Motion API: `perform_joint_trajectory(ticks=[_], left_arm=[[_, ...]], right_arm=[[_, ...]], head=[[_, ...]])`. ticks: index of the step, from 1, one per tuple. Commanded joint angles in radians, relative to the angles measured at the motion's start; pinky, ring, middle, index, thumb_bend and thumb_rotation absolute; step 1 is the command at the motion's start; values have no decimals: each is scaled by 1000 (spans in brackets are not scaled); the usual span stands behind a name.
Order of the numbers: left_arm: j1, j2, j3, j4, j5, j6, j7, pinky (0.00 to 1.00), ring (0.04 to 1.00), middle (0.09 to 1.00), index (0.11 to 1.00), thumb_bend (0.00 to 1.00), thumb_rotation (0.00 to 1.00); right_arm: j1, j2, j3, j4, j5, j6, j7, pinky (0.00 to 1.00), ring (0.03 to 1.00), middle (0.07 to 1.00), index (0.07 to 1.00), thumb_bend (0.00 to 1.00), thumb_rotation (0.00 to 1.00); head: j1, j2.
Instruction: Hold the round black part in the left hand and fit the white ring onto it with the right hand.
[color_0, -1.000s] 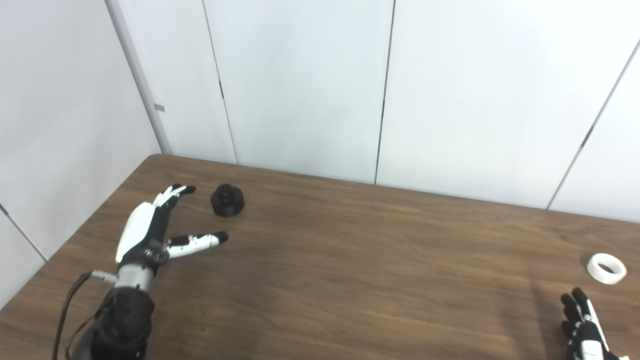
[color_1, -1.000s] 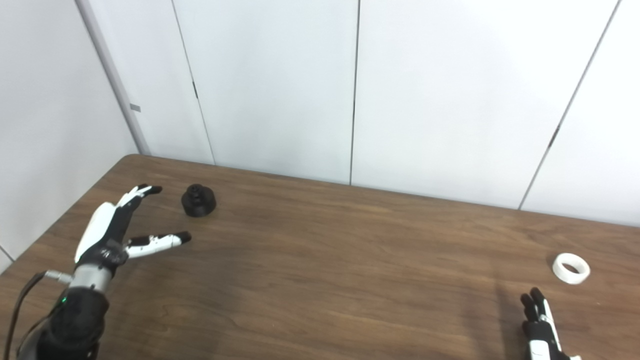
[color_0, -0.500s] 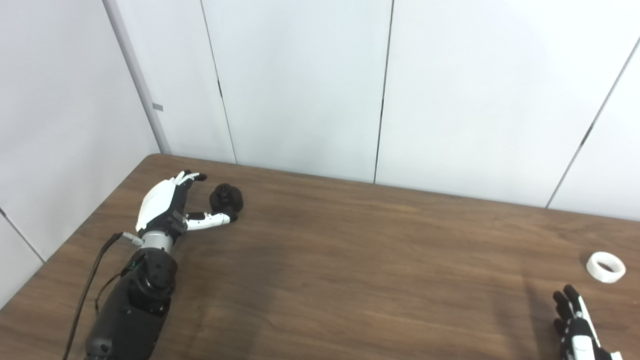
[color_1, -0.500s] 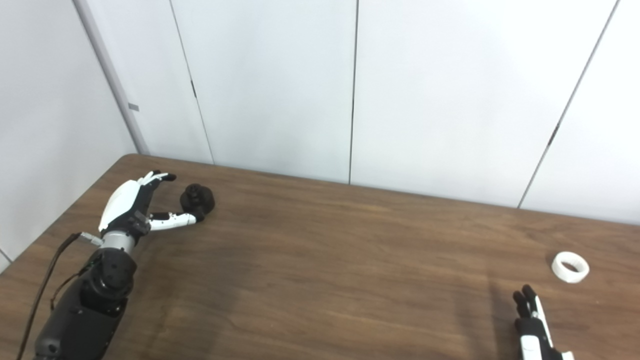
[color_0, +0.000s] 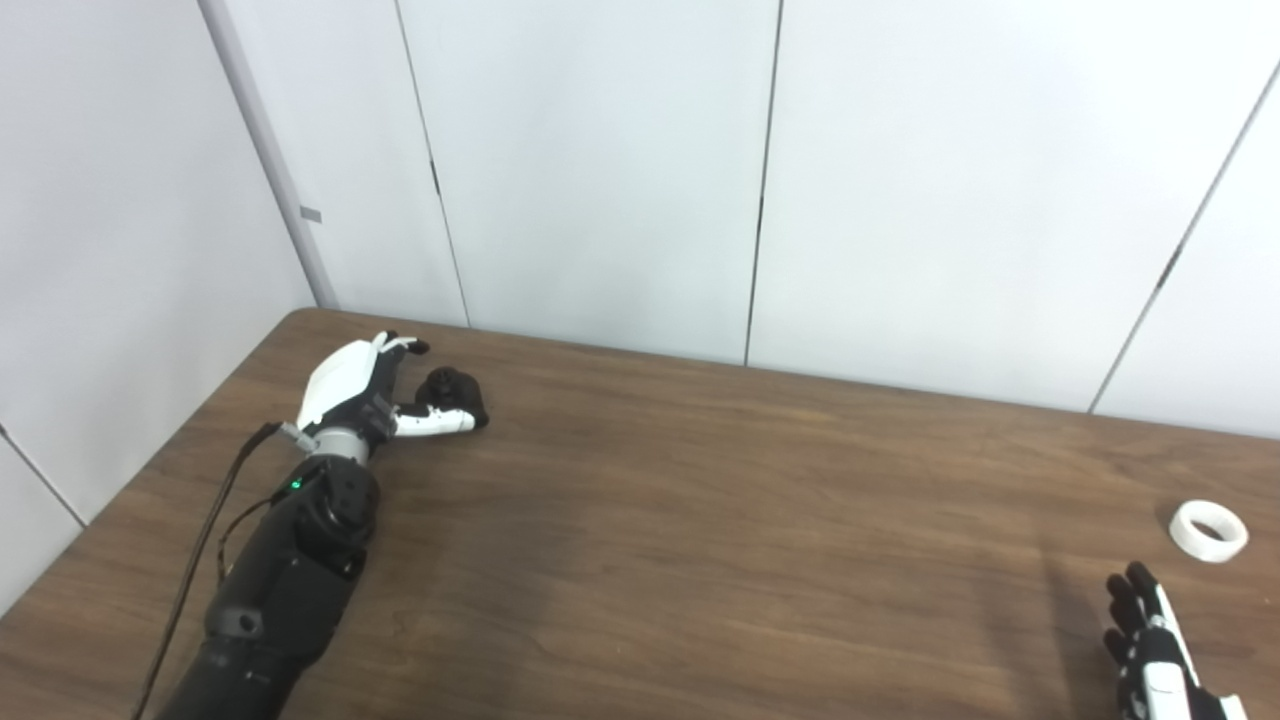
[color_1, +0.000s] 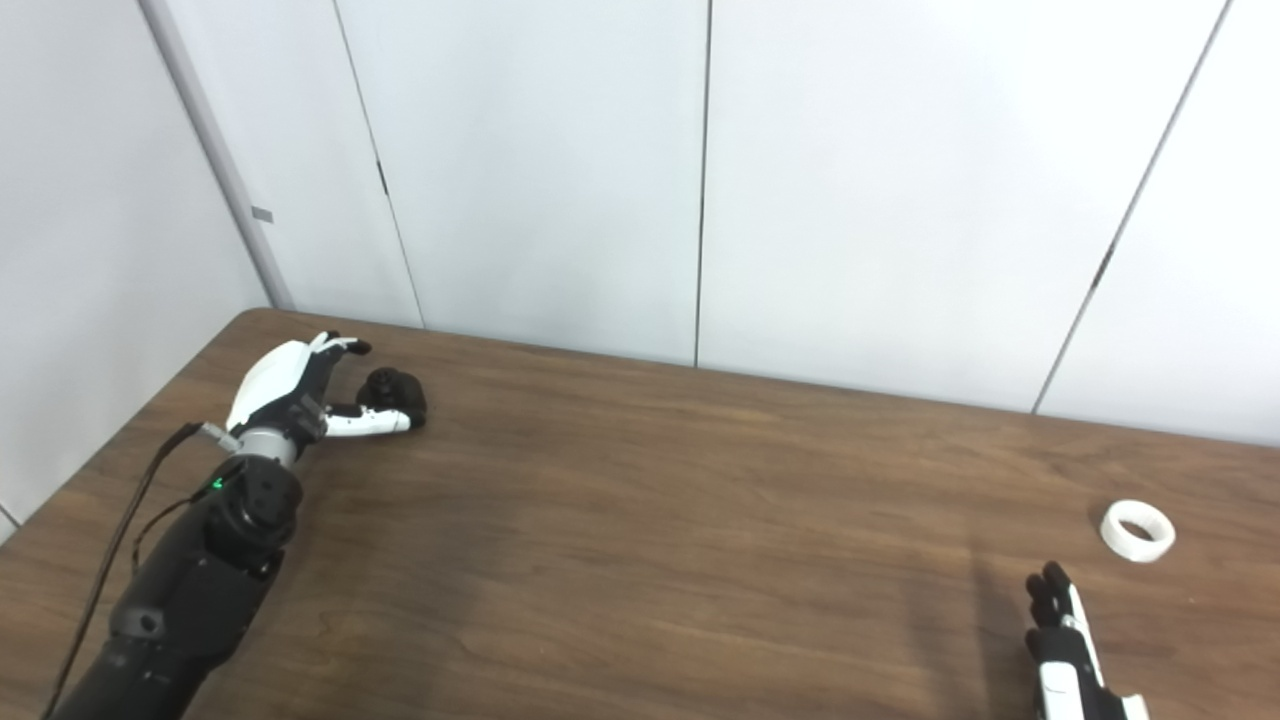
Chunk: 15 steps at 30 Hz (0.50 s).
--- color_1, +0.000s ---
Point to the round black plastic part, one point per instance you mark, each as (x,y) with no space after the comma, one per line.
(400,392)

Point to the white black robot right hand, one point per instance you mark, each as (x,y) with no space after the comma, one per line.
(1060,650)

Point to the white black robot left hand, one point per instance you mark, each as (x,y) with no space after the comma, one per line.
(270,385)

